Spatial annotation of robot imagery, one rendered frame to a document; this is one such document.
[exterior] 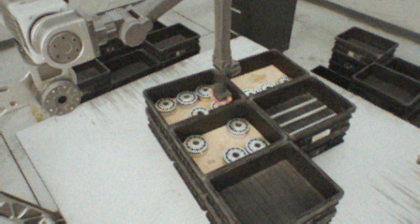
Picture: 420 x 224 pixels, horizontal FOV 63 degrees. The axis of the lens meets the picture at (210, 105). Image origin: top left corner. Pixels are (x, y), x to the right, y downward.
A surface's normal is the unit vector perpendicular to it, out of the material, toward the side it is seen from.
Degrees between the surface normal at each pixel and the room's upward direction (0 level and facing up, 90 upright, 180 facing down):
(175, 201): 0
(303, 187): 0
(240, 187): 0
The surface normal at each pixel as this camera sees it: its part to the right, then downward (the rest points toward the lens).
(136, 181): 0.00, -0.77
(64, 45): 0.65, 0.49
